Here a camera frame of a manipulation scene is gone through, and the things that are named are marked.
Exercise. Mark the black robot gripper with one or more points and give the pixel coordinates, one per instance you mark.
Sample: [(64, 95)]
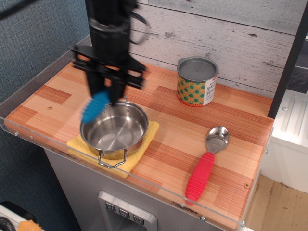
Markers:
[(108, 58)]

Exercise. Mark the blue handled metal fork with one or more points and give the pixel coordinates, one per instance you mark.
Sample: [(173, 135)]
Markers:
[(95, 107)]

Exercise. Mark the stainless steel pot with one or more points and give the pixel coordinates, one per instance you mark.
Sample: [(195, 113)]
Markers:
[(117, 133)]

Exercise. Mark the yellow cloth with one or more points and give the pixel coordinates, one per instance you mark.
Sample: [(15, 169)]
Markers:
[(78, 148)]

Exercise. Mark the patterned toy tin can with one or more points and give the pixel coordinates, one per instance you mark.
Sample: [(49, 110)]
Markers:
[(196, 81)]

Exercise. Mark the grey toy dispenser panel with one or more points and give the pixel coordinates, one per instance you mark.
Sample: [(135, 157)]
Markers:
[(120, 215)]

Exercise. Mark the orange object bottom left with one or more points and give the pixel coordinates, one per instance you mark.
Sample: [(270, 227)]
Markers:
[(28, 225)]

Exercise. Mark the clear acrylic guard rail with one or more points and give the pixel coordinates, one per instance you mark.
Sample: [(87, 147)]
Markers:
[(43, 94)]

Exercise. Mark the red handled metal spoon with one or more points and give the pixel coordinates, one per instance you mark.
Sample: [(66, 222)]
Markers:
[(216, 140)]

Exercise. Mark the dark grey right post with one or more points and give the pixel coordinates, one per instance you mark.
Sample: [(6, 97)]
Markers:
[(290, 64)]

